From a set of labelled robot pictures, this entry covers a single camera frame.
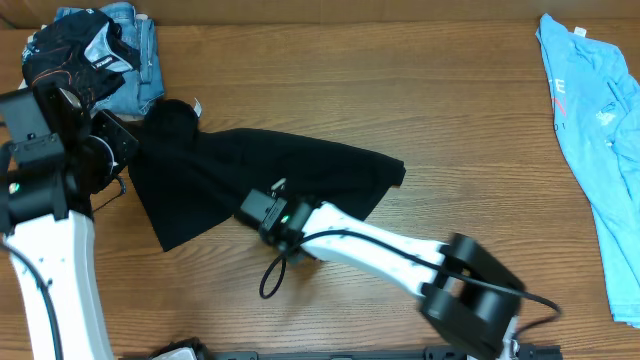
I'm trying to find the black t-shirt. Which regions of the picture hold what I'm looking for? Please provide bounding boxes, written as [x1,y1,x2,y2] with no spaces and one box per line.
[128,99,406,251]

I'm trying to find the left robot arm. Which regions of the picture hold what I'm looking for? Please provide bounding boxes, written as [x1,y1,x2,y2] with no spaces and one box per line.
[1,86,139,359]

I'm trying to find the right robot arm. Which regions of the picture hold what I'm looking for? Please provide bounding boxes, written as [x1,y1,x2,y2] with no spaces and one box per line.
[236,190,525,359]

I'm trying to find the folded blue denim jeans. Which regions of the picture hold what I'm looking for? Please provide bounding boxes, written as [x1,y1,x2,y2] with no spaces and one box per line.
[54,2,164,116]

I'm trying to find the black orange patterned shirt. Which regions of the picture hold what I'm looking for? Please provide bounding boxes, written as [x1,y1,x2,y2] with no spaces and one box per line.
[22,9,140,108]

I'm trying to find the light blue t-shirt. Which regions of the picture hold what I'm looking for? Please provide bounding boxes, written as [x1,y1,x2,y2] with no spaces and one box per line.
[536,14,639,327]

